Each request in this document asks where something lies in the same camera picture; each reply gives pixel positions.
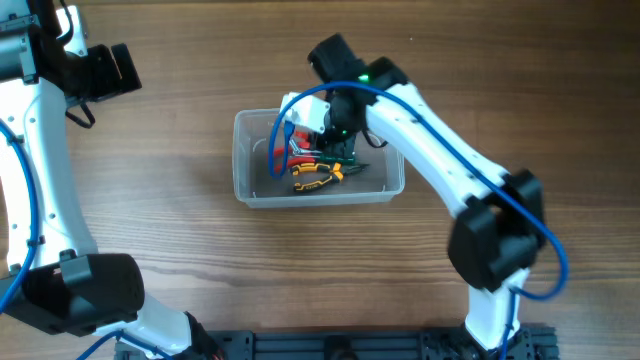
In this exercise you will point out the silver L-shaped socket wrench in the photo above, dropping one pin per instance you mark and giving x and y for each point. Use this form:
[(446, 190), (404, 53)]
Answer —
[(297, 149)]

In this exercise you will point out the clear plastic container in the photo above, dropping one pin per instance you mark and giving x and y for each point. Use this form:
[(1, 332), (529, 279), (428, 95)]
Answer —
[(253, 185)]

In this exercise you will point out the red handled pruning shears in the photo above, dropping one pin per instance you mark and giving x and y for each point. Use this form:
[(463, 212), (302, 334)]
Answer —
[(283, 157)]

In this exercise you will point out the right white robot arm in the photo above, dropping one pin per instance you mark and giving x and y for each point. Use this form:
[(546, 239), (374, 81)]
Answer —
[(497, 215)]

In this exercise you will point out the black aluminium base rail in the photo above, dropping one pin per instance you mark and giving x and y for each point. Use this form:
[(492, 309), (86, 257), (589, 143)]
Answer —
[(529, 343)]

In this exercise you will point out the orange black long-nose pliers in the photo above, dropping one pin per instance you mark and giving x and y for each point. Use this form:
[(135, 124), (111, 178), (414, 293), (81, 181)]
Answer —
[(330, 173)]

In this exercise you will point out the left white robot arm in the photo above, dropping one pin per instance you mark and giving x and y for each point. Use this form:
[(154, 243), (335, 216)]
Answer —
[(59, 282)]

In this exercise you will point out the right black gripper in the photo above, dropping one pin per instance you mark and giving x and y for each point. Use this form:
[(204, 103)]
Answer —
[(338, 148)]

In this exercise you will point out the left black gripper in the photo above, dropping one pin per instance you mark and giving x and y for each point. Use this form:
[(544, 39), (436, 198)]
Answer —
[(111, 70)]

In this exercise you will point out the green handled screwdriver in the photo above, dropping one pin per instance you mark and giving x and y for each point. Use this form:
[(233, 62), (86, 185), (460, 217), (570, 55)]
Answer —
[(332, 159)]

